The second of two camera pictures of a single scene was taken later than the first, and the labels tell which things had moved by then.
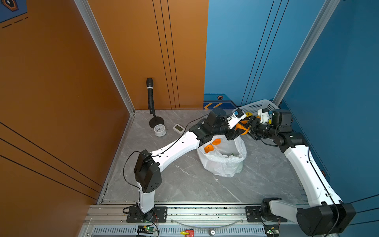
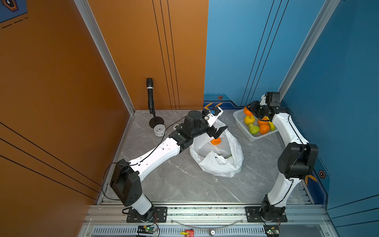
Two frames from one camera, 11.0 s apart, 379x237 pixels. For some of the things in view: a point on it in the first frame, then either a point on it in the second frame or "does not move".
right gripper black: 256,121 -> 252,108
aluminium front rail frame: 111,220 does not move
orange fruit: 208,148 -> 215,141
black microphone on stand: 155,120 does not move
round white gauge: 160,130 does not move
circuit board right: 272,230 does not move
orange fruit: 239,126 -> 246,112
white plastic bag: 227,158 does not move
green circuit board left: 146,229 does not move
